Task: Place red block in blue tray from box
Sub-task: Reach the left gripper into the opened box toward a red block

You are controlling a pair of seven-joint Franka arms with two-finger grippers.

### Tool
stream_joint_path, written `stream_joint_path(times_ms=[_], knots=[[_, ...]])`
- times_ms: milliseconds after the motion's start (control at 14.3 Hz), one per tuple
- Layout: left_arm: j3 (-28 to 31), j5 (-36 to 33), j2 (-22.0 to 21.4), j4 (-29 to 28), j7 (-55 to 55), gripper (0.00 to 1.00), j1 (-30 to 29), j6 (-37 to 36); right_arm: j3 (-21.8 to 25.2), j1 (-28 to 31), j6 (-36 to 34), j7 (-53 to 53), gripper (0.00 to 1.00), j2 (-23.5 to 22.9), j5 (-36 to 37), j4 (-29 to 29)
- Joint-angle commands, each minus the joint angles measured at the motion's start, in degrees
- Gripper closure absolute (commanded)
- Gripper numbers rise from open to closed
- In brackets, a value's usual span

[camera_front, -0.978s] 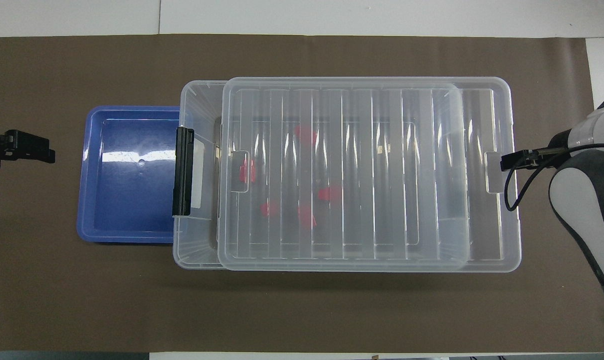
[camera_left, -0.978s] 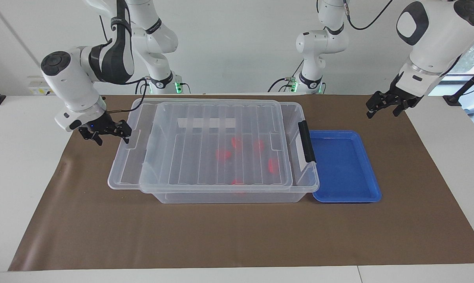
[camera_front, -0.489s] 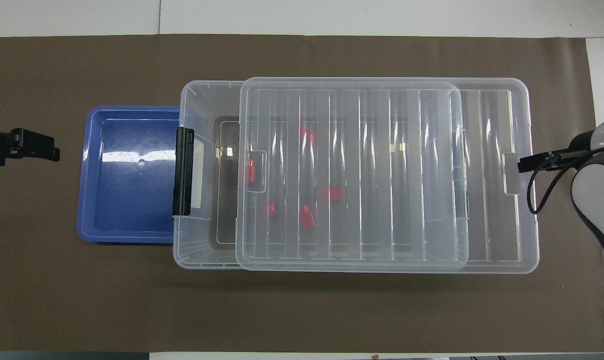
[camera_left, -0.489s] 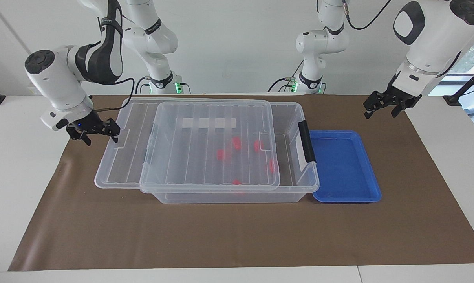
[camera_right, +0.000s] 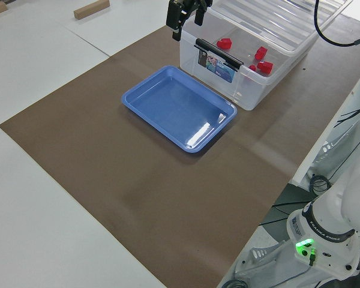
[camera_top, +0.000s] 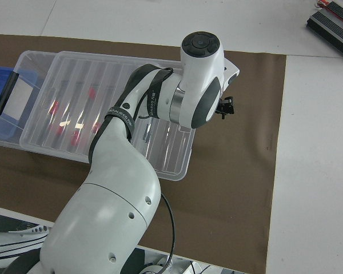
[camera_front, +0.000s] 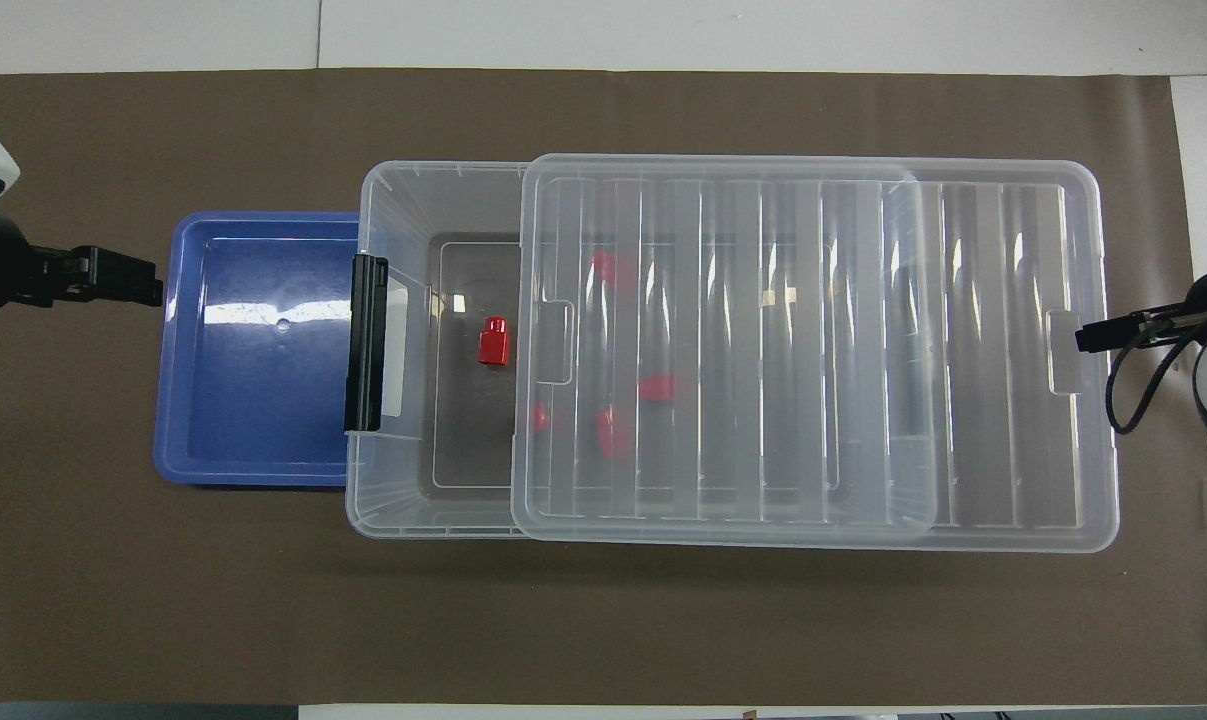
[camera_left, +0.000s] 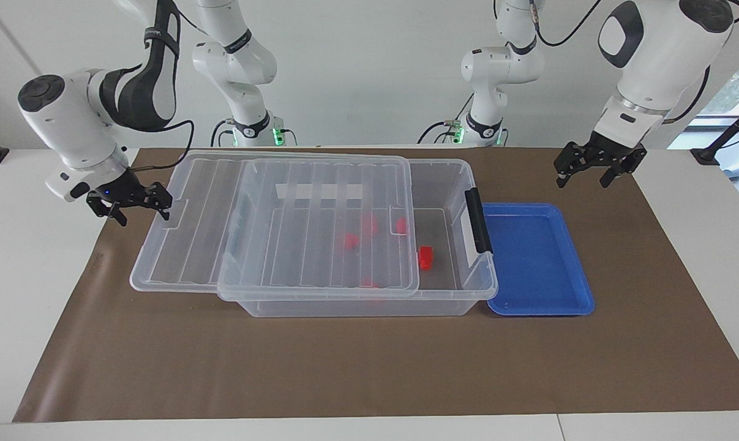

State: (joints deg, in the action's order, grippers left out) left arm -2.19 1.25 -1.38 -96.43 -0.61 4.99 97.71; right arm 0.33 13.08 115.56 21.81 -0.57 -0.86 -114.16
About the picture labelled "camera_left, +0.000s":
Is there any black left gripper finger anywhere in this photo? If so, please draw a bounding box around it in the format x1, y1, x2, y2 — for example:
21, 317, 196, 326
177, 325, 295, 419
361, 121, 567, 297
600, 158, 634, 188
554, 142, 591, 189

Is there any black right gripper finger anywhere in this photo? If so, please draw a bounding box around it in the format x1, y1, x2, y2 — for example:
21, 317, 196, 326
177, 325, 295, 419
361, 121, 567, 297
88, 199, 128, 226
141, 182, 174, 221

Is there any clear ribbed plastic lid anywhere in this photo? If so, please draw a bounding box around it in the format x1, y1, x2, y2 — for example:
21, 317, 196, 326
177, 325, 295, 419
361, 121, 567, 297
129, 151, 421, 301

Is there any blue plastic tray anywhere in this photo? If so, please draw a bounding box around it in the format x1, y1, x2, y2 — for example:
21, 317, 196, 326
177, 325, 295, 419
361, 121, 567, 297
481, 203, 595, 317

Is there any clear plastic storage box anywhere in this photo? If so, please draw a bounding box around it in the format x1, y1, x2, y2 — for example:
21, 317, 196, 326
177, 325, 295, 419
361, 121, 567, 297
217, 158, 499, 318

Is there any black stand with pole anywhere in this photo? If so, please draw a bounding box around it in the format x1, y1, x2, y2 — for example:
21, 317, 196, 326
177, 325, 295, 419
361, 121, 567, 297
691, 98, 739, 165

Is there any brown table mat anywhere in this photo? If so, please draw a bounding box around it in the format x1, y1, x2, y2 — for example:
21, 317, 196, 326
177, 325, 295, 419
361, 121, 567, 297
12, 147, 739, 423

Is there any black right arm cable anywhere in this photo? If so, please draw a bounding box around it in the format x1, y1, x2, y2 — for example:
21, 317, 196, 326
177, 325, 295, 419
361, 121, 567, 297
129, 119, 195, 170

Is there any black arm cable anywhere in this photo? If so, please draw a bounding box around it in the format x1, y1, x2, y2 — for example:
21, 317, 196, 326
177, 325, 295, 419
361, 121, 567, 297
528, 0, 606, 48
129, 119, 195, 170

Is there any black base cable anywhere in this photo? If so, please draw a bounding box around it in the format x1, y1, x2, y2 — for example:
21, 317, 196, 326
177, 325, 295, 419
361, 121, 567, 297
210, 119, 235, 148
418, 92, 475, 145

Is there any black box latch handle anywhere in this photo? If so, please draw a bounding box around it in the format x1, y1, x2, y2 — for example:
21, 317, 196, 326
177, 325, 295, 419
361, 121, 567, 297
465, 188, 493, 254

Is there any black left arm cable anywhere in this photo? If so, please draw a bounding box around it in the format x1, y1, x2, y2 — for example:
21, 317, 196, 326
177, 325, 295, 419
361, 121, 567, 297
528, 0, 606, 48

